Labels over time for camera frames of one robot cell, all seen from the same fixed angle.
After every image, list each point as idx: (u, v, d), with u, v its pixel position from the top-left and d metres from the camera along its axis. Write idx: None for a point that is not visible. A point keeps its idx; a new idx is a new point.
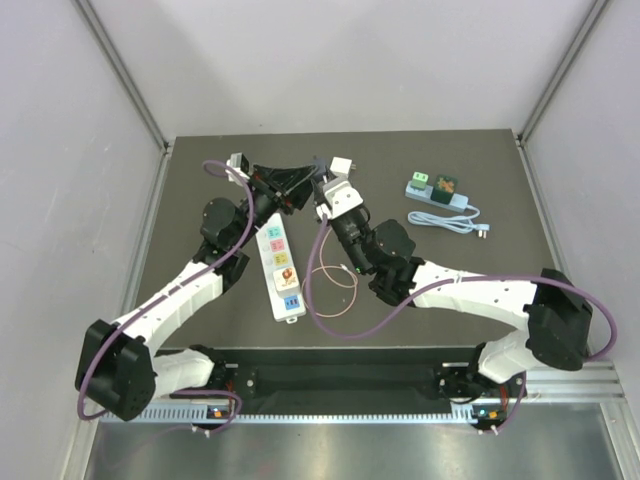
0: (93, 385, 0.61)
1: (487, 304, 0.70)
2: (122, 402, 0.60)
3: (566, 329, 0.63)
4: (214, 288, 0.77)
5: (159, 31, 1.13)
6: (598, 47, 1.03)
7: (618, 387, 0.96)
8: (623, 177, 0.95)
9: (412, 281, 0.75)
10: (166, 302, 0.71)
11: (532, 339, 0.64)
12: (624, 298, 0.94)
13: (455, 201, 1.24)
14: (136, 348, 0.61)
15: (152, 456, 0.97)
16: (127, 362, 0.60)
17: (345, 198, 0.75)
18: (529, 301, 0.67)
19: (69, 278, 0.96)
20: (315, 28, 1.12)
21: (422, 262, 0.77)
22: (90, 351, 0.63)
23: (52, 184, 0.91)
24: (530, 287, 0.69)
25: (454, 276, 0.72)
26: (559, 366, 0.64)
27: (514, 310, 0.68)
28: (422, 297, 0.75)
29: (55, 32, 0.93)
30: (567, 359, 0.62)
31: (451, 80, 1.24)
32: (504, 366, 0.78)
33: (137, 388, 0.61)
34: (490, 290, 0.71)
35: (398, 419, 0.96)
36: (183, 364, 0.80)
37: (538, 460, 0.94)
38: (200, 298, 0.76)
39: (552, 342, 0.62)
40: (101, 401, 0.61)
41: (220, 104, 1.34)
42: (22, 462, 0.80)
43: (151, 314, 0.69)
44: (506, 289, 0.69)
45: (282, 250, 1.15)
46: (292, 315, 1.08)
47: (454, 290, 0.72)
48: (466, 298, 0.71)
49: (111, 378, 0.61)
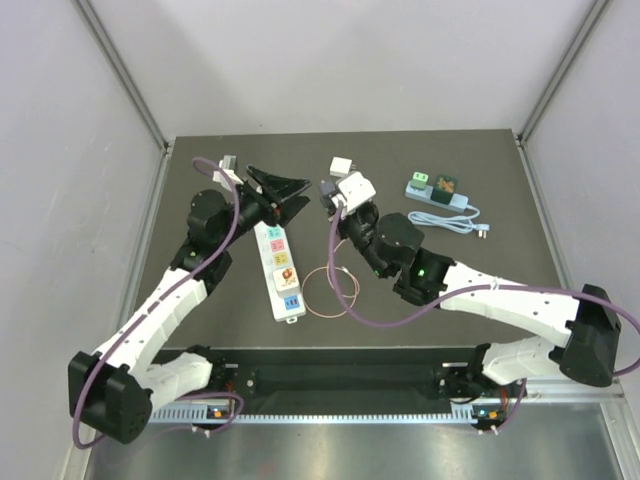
0: (89, 414, 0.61)
1: (524, 315, 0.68)
2: (120, 430, 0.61)
3: (603, 348, 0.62)
4: (198, 294, 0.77)
5: (159, 31, 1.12)
6: (598, 47, 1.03)
7: (618, 387, 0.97)
8: (623, 177, 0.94)
9: (444, 283, 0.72)
10: (147, 322, 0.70)
11: (568, 355, 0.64)
12: (625, 299, 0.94)
13: (456, 201, 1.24)
14: (124, 380, 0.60)
15: (152, 457, 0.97)
16: (114, 393, 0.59)
17: (357, 187, 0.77)
18: (570, 316, 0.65)
19: (69, 278, 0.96)
20: (315, 28, 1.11)
21: (454, 263, 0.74)
22: (76, 383, 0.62)
23: (52, 184, 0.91)
24: (573, 302, 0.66)
25: (490, 280, 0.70)
26: (586, 381, 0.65)
27: (555, 325, 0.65)
28: (451, 300, 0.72)
29: (54, 31, 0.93)
30: (598, 376, 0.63)
31: (452, 80, 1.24)
32: (509, 368, 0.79)
33: (132, 415, 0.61)
34: (529, 302, 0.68)
35: (397, 419, 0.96)
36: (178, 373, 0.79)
37: (538, 460, 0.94)
38: (183, 308, 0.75)
39: (588, 361, 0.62)
40: (98, 427, 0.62)
41: (220, 104, 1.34)
42: (22, 463, 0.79)
43: (132, 340, 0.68)
44: (546, 302, 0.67)
45: (282, 250, 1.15)
46: (292, 315, 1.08)
47: (489, 297, 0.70)
48: (502, 306, 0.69)
49: (104, 407, 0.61)
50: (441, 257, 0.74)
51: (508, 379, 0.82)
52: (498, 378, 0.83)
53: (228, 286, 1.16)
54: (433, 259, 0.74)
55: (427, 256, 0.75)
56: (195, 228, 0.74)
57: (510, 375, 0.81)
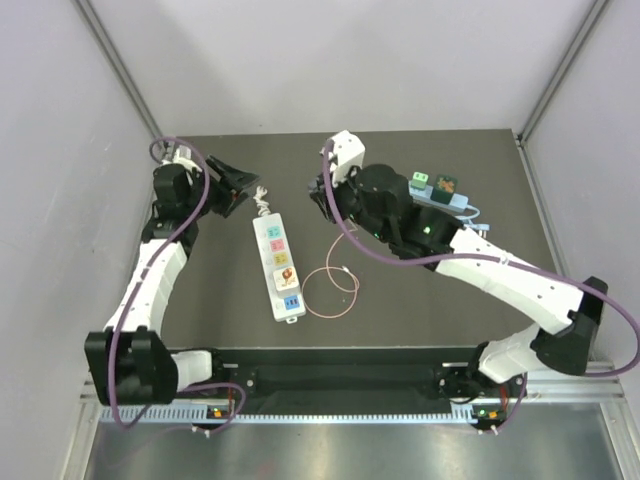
0: (125, 389, 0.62)
1: (527, 297, 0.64)
2: (160, 389, 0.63)
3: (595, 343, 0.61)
4: (181, 258, 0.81)
5: (158, 30, 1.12)
6: (598, 47, 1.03)
7: (618, 387, 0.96)
8: (623, 177, 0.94)
9: (450, 245, 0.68)
10: (145, 286, 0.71)
11: (557, 341, 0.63)
12: (625, 299, 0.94)
13: (456, 201, 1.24)
14: (147, 335, 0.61)
15: (151, 457, 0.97)
16: (144, 356, 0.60)
17: (347, 142, 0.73)
18: (573, 307, 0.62)
19: (68, 278, 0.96)
20: (315, 28, 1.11)
21: (461, 226, 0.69)
22: (100, 365, 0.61)
23: (52, 184, 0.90)
24: (578, 293, 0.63)
25: (500, 255, 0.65)
26: (558, 368, 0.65)
27: (556, 313, 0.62)
28: (449, 264, 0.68)
29: (54, 30, 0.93)
30: (574, 366, 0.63)
31: (451, 80, 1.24)
32: (504, 366, 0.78)
33: (162, 368, 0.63)
34: (534, 284, 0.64)
35: (397, 420, 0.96)
36: (189, 360, 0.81)
37: (538, 460, 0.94)
38: (170, 272, 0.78)
39: (573, 350, 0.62)
40: (135, 400, 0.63)
41: (219, 104, 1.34)
42: (21, 463, 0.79)
43: (138, 304, 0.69)
44: (552, 287, 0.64)
45: (282, 250, 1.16)
46: (292, 315, 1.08)
47: (495, 272, 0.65)
48: (505, 284, 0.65)
49: (137, 375, 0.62)
50: (450, 218, 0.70)
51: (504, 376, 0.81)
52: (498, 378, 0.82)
53: (228, 285, 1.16)
54: (440, 217, 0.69)
55: (433, 213, 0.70)
56: (167, 193, 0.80)
57: (505, 372, 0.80)
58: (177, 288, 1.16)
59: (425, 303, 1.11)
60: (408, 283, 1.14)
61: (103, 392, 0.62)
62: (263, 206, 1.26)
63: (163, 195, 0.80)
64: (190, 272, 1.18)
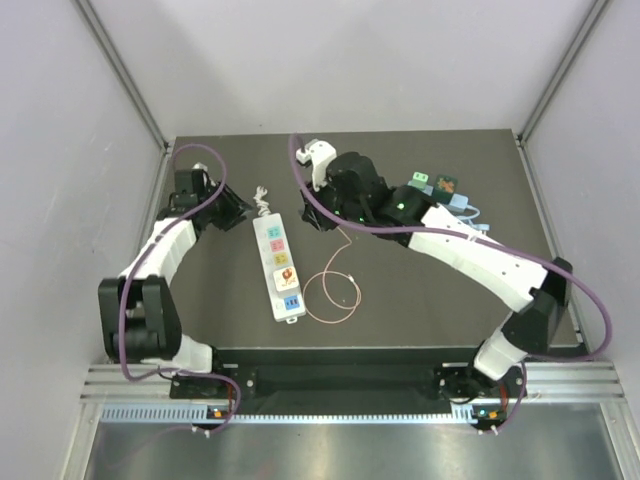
0: (131, 336, 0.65)
1: (491, 273, 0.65)
2: (164, 338, 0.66)
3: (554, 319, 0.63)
4: (191, 236, 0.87)
5: (159, 31, 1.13)
6: (598, 47, 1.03)
7: (619, 387, 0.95)
8: (622, 177, 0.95)
9: (421, 219, 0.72)
10: (159, 247, 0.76)
11: (519, 318, 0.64)
12: (625, 299, 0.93)
13: (456, 201, 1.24)
14: (157, 280, 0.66)
15: (151, 457, 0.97)
16: (153, 297, 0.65)
17: (318, 147, 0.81)
18: (535, 284, 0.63)
19: (69, 278, 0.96)
20: (315, 27, 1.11)
21: (436, 205, 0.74)
22: (112, 308, 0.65)
23: (52, 184, 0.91)
24: (541, 271, 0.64)
25: (468, 233, 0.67)
26: (522, 347, 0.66)
27: (518, 289, 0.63)
28: (422, 239, 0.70)
29: (54, 30, 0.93)
30: (535, 344, 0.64)
31: (451, 80, 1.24)
32: (496, 361, 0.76)
33: (168, 318, 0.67)
34: (500, 261, 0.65)
35: (397, 419, 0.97)
36: (191, 345, 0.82)
37: (538, 460, 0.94)
38: (180, 245, 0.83)
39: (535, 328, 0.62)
40: (141, 351, 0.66)
41: (219, 105, 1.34)
42: (21, 463, 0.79)
43: (151, 260, 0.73)
44: (517, 265, 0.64)
45: (282, 250, 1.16)
46: (292, 315, 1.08)
47: (462, 248, 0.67)
48: (472, 260, 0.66)
49: (144, 324, 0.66)
50: (426, 197, 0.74)
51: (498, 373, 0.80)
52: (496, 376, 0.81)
53: (228, 285, 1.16)
54: (413, 195, 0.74)
55: (407, 192, 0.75)
56: (186, 182, 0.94)
57: (499, 368, 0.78)
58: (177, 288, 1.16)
59: (425, 303, 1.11)
60: (408, 283, 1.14)
61: (111, 341, 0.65)
62: (263, 206, 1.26)
63: (181, 184, 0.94)
64: (190, 273, 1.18)
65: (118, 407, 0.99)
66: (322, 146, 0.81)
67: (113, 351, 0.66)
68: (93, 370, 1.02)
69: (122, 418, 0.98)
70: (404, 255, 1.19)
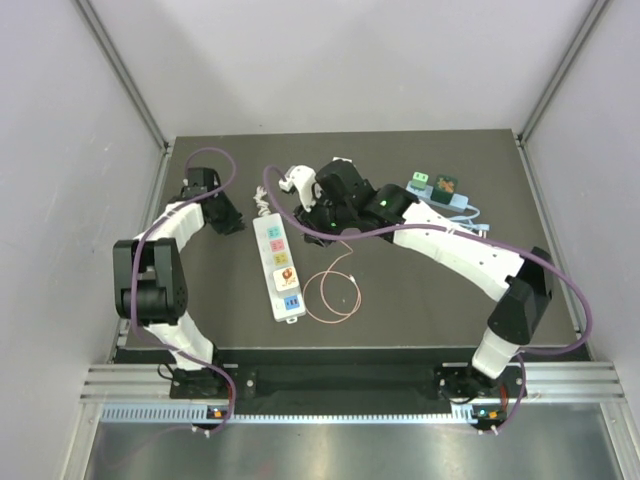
0: (142, 295, 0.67)
1: (469, 263, 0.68)
2: (173, 295, 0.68)
3: (533, 307, 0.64)
4: (200, 218, 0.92)
5: (159, 31, 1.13)
6: (598, 47, 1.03)
7: (619, 387, 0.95)
8: (622, 177, 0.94)
9: (402, 216, 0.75)
10: (170, 220, 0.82)
11: (500, 308, 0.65)
12: (625, 298, 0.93)
13: (456, 201, 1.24)
14: (168, 241, 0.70)
15: (151, 457, 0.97)
16: (165, 255, 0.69)
17: (297, 172, 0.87)
18: (512, 273, 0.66)
19: (69, 278, 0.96)
20: (315, 27, 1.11)
21: (417, 202, 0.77)
22: (124, 267, 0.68)
23: (52, 185, 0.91)
24: (518, 261, 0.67)
25: (447, 226, 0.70)
26: (507, 338, 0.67)
27: (495, 278, 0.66)
28: (404, 233, 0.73)
29: (55, 31, 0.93)
30: (519, 334, 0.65)
31: (451, 80, 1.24)
32: (492, 359, 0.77)
33: (177, 280, 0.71)
34: (477, 251, 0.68)
35: (398, 419, 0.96)
36: (195, 332, 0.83)
37: (538, 461, 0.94)
38: (189, 224, 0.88)
39: (515, 316, 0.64)
40: (151, 311, 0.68)
41: (219, 104, 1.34)
42: (21, 463, 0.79)
43: (163, 229, 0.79)
44: (494, 255, 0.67)
45: (282, 250, 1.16)
46: (292, 315, 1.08)
47: (441, 241, 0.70)
48: (450, 251, 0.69)
49: (154, 285, 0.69)
50: (408, 195, 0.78)
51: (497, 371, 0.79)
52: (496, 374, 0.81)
53: (228, 285, 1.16)
54: (397, 193, 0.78)
55: (391, 190, 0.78)
56: (197, 176, 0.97)
57: (497, 366, 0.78)
58: None
59: (425, 303, 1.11)
60: (408, 283, 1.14)
61: (121, 300, 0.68)
62: (263, 205, 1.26)
63: (193, 177, 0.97)
64: (190, 273, 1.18)
65: (118, 407, 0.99)
66: (299, 171, 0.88)
67: (122, 311, 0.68)
68: (93, 370, 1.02)
69: (122, 418, 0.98)
70: (404, 254, 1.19)
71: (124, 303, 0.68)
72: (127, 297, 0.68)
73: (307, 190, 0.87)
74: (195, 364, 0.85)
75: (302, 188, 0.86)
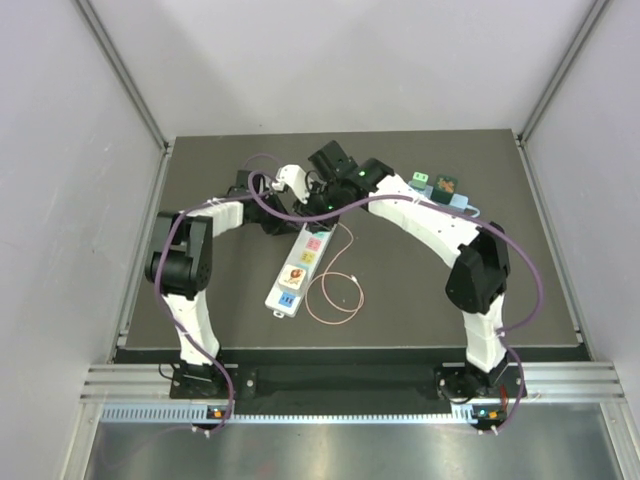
0: (170, 264, 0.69)
1: (429, 231, 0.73)
2: (197, 269, 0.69)
3: (483, 275, 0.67)
4: (239, 216, 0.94)
5: (159, 29, 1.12)
6: (598, 47, 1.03)
7: (619, 387, 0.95)
8: (623, 177, 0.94)
9: (375, 186, 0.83)
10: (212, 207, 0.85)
11: (454, 273, 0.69)
12: (625, 299, 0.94)
13: (456, 201, 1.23)
14: (207, 219, 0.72)
15: (151, 457, 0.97)
16: (199, 231, 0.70)
17: (286, 173, 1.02)
18: (466, 242, 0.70)
19: (69, 278, 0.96)
20: (315, 27, 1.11)
21: (392, 175, 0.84)
22: (160, 233, 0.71)
23: (52, 185, 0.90)
24: (473, 232, 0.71)
25: (414, 197, 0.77)
26: (461, 305, 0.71)
27: (450, 245, 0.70)
28: (377, 204, 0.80)
29: (55, 32, 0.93)
30: (470, 300, 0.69)
31: (452, 80, 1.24)
32: (478, 347, 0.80)
33: (205, 257, 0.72)
34: (437, 221, 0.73)
35: (398, 419, 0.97)
36: (206, 326, 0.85)
37: (538, 460, 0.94)
38: (229, 217, 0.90)
39: (466, 281, 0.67)
40: (174, 282, 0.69)
41: (220, 104, 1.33)
42: (21, 463, 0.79)
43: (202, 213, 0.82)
44: (452, 225, 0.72)
45: (313, 251, 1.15)
46: (279, 310, 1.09)
47: (407, 210, 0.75)
48: (414, 219, 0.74)
49: (182, 256, 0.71)
50: (385, 168, 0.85)
51: (487, 362, 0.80)
52: (493, 366, 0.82)
53: (228, 285, 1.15)
54: (376, 166, 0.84)
55: (371, 163, 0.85)
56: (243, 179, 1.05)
57: (487, 357, 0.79)
58: None
59: (425, 303, 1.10)
60: (408, 283, 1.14)
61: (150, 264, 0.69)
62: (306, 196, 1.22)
63: (241, 179, 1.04)
64: None
65: (118, 407, 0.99)
66: (287, 171, 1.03)
67: (149, 276, 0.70)
68: (93, 370, 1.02)
69: (122, 418, 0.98)
70: (405, 254, 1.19)
71: (150, 267, 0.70)
72: (155, 262, 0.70)
73: (299, 182, 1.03)
74: (201, 357, 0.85)
75: (292, 183, 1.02)
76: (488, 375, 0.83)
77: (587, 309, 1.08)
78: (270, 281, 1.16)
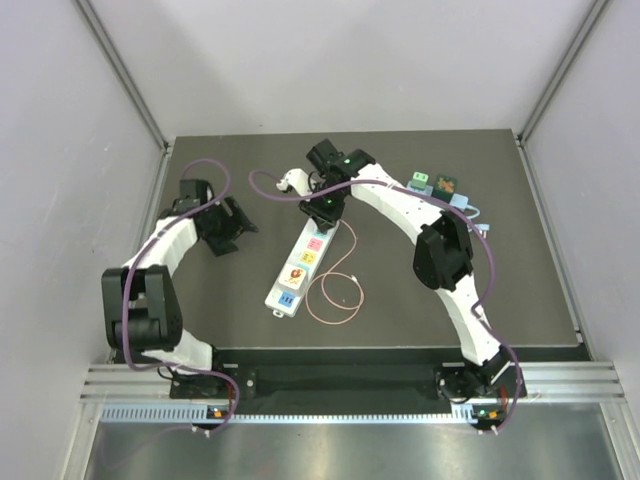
0: (134, 325, 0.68)
1: (399, 213, 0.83)
2: (166, 325, 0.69)
3: (443, 254, 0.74)
4: (192, 232, 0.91)
5: (158, 29, 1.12)
6: (598, 47, 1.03)
7: (619, 387, 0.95)
8: (623, 177, 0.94)
9: (357, 173, 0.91)
10: (160, 242, 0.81)
11: (420, 251, 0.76)
12: (626, 299, 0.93)
13: (456, 201, 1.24)
14: (160, 270, 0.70)
15: (151, 457, 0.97)
16: (155, 286, 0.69)
17: (290, 176, 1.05)
18: (428, 222, 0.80)
19: (68, 278, 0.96)
20: (315, 27, 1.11)
21: (373, 163, 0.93)
22: (115, 297, 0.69)
23: (52, 185, 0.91)
24: (437, 215, 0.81)
25: (389, 183, 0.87)
26: (427, 281, 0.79)
27: (414, 224, 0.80)
28: (357, 187, 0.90)
29: (55, 32, 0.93)
30: (433, 276, 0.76)
31: (452, 80, 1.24)
32: (465, 336, 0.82)
33: (170, 310, 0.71)
34: (406, 204, 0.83)
35: (398, 419, 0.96)
36: (191, 341, 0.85)
37: (538, 460, 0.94)
38: (180, 244, 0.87)
39: (428, 258, 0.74)
40: (144, 343, 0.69)
41: (220, 104, 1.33)
42: (21, 463, 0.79)
43: (153, 254, 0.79)
44: (419, 209, 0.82)
45: (314, 251, 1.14)
46: (279, 309, 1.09)
47: (383, 193, 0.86)
48: (388, 202, 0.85)
49: (146, 315, 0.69)
50: (367, 156, 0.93)
51: (476, 353, 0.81)
52: (486, 359, 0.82)
53: (228, 285, 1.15)
54: (360, 155, 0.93)
55: (356, 153, 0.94)
56: (189, 188, 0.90)
57: (474, 346, 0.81)
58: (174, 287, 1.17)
59: (425, 303, 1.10)
60: (409, 283, 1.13)
61: (113, 331, 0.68)
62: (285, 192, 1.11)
63: (184, 190, 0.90)
64: (190, 273, 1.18)
65: (118, 407, 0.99)
66: (290, 174, 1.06)
67: (114, 342, 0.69)
68: (94, 370, 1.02)
69: (122, 418, 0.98)
70: (406, 254, 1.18)
71: (115, 336, 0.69)
72: (118, 328, 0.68)
73: (302, 183, 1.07)
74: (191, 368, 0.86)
75: (297, 185, 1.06)
76: (483, 368, 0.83)
77: (588, 309, 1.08)
78: (270, 281, 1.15)
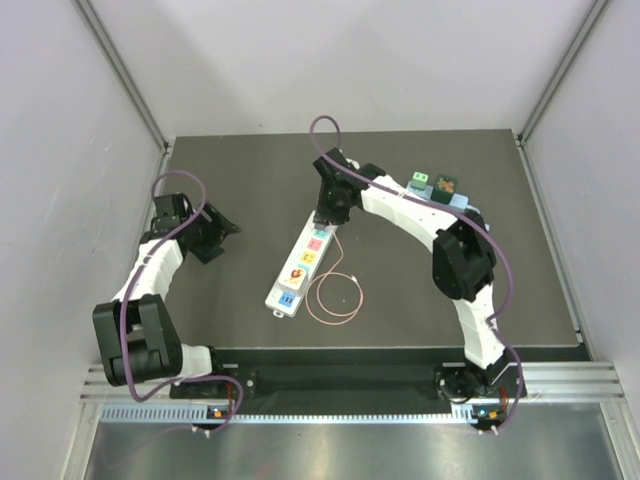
0: (134, 358, 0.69)
1: (413, 221, 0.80)
2: (168, 355, 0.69)
3: (463, 261, 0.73)
4: (178, 253, 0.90)
5: (158, 31, 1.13)
6: (598, 47, 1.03)
7: (619, 387, 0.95)
8: (623, 177, 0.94)
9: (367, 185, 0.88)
10: (148, 269, 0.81)
11: (438, 260, 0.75)
12: (626, 298, 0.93)
13: (456, 201, 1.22)
14: (153, 298, 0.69)
15: (151, 457, 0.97)
16: (152, 317, 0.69)
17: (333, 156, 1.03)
18: (444, 228, 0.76)
19: (69, 278, 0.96)
20: (314, 27, 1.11)
21: (383, 175, 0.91)
22: (110, 333, 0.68)
23: (52, 185, 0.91)
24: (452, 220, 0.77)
25: (400, 192, 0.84)
26: (449, 291, 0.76)
27: (429, 231, 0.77)
28: (367, 197, 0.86)
29: (55, 32, 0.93)
30: (454, 285, 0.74)
31: (451, 80, 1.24)
32: (471, 339, 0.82)
33: (169, 338, 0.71)
34: (420, 211, 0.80)
35: (398, 419, 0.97)
36: (189, 350, 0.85)
37: (538, 460, 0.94)
38: (169, 263, 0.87)
39: (448, 265, 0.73)
40: (147, 374, 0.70)
41: (220, 105, 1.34)
42: (20, 463, 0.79)
43: (143, 280, 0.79)
44: (433, 214, 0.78)
45: (314, 250, 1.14)
46: (279, 309, 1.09)
47: (395, 203, 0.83)
48: (400, 210, 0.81)
49: (145, 346, 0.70)
50: (376, 168, 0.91)
51: (479, 356, 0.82)
52: (490, 362, 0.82)
53: (228, 285, 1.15)
54: (370, 170, 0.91)
55: (365, 167, 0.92)
56: (166, 205, 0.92)
57: (481, 350, 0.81)
58: (174, 287, 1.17)
59: (425, 303, 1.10)
60: (409, 284, 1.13)
61: (113, 367, 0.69)
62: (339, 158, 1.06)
63: (162, 207, 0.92)
64: (189, 273, 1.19)
65: (119, 407, 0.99)
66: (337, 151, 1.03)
67: (116, 377, 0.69)
68: (93, 370, 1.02)
69: (122, 418, 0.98)
70: (406, 255, 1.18)
71: (116, 371, 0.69)
72: (119, 363, 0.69)
73: None
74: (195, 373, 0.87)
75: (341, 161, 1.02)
76: (487, 371, 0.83)
77: (588, 309, 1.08)
78: (270, 281, 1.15)
